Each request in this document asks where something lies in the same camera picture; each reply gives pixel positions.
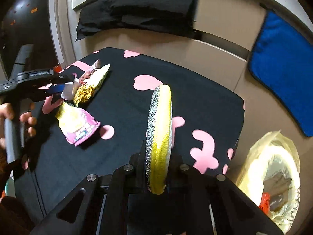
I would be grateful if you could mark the black pink patterned tablecloth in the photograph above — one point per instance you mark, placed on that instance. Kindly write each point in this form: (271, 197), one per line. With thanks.
(56, 166)

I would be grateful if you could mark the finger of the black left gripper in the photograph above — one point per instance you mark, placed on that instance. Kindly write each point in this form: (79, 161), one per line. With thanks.
(41, 93)
(58, 81)

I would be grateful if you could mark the white wrapper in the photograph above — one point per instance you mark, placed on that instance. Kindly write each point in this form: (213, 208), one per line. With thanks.
(70, 89)

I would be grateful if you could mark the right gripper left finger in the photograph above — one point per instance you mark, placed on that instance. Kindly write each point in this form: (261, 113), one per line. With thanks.
(140, 179)

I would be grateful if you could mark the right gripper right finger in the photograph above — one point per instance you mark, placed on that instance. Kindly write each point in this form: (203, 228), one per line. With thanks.
(174, 180)

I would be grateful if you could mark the red plastic bag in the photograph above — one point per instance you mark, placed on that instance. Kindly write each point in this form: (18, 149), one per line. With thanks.
(265, 203)

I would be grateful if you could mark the black cloth on cabinet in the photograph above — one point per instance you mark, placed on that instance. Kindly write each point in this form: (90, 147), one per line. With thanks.
(114, 14)

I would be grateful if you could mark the blue towel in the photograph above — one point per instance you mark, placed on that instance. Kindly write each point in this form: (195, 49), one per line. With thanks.
(281, 60)

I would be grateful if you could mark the yellow pink snack bag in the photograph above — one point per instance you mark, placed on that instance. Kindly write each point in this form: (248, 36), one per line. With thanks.
(76, 124)

